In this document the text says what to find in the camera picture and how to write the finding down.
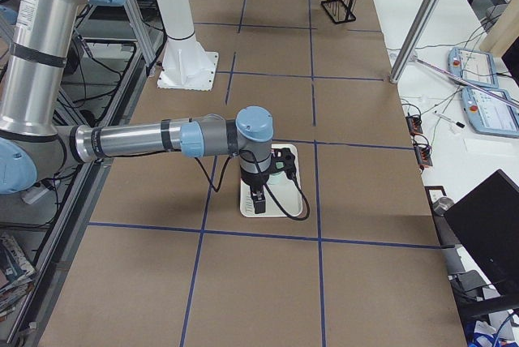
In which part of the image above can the teach pendant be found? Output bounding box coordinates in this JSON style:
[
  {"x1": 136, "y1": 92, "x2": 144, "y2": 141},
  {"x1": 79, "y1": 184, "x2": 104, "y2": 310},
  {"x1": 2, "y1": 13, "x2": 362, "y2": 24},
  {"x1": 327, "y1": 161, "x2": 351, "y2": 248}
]
[
  {"x1": 461, "y1": 87, "x2": 518, "y2": 138},
  {"x1": 448, "y1": 47, "x2": 499, "y2": 88}
]

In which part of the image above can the orange connector block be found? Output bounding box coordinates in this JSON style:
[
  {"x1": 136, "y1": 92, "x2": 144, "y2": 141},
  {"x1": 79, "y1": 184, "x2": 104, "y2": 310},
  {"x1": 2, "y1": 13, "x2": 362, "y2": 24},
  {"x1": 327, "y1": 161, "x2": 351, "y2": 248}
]
[{"x1": 405, "y1": 114, "x2": 433, "y2": 170}]

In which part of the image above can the pale yellow bear tray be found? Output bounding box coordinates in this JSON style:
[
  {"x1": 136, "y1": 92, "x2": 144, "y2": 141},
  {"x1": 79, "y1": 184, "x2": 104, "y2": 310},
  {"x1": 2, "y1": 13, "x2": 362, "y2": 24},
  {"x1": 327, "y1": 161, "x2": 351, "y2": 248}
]
[{"x1": 239, "y1": 144, "x2": 304, "y2": 218}]

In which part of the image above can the black wire cup rack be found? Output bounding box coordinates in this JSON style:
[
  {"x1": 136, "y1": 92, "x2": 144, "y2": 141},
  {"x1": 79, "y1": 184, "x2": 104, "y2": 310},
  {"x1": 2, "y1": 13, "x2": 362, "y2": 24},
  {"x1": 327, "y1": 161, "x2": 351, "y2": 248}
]
[{"x1": 320, "y1": 0, "x2": 357, "y2": 24}]

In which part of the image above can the near teach pendant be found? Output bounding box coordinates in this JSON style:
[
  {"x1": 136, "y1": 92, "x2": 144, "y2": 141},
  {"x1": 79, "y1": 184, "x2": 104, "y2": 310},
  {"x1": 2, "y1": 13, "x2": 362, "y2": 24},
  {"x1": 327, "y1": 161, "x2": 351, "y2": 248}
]
[{"x1": 461, "y1": 87, "x2": 518, "y2": 138}]

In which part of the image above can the black monitor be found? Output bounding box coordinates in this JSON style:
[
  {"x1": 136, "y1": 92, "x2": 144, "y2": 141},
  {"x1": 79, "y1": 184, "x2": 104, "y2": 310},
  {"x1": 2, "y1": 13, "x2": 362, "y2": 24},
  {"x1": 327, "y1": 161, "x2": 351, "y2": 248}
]
[{"x1": 444, "y1": 169, "x2": 518, "y2": 294}]

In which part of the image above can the aluminium frame post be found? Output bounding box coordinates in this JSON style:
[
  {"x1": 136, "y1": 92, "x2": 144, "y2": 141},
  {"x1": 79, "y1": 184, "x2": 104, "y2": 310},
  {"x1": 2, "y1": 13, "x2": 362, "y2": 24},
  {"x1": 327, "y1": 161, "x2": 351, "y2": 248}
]
[{"x1": 389, "y1": 0, "x2": 439, "y2": 84}]

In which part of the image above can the pale green cup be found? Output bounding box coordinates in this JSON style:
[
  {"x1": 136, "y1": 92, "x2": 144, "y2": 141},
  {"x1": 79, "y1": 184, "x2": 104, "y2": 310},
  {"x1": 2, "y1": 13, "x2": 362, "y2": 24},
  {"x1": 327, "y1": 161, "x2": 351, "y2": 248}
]
[{"x1": 268, "y1": 172, "x2": 285, "y2": 186}]

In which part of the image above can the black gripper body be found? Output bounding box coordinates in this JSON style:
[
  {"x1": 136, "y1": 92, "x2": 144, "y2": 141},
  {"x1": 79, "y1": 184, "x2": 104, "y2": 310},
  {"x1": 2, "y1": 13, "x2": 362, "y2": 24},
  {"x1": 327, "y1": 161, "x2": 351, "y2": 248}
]
[{"x1": 241, "y1": 171, "x2": 268, "y2": 197}]

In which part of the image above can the litter grabber tool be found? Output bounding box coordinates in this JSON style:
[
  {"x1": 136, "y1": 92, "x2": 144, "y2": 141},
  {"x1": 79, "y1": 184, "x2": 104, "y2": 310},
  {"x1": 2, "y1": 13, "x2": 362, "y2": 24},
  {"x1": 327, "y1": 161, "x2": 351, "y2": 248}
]
[{"x1": 410, "y1": 56, "x2": 518, "y2": 109}]

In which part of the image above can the far teach pendant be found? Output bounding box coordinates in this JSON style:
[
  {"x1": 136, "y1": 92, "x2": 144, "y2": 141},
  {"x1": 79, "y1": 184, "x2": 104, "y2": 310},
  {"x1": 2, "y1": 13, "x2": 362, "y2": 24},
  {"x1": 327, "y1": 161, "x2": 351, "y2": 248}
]
[{"x1": 448, "y1": 47, "x2": 499, "y2": 88}]

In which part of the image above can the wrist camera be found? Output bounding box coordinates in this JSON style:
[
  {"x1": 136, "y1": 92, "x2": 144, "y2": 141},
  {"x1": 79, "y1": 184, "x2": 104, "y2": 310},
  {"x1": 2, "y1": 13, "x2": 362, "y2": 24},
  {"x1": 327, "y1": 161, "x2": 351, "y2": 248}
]
[{"x1": 268, "y1": 148, "x2": 297, "y2": 180}]

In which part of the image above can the black marker pen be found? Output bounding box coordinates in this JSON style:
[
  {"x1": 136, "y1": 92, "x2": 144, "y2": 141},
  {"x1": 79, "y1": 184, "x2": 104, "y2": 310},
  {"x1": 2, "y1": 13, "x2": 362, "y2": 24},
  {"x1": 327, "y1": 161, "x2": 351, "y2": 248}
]
[{"x1": 433, "y1": 111, "x2": 465, "y2": 129}]

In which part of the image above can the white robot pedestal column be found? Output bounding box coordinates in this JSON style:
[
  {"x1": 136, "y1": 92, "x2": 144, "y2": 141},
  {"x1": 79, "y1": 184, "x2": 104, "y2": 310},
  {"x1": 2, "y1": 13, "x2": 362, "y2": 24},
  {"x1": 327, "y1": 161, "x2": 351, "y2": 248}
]
[{"x1": 157, "y1": 0, "x2": 219, "y2": 91}]

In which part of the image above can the metal cup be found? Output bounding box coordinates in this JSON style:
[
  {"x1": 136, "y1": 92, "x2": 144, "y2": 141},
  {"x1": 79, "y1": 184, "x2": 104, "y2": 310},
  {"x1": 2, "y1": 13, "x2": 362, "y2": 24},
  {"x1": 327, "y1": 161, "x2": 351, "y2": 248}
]
[{"x1": 432, "y1": 196, "x2": 455, "y2": 216}]

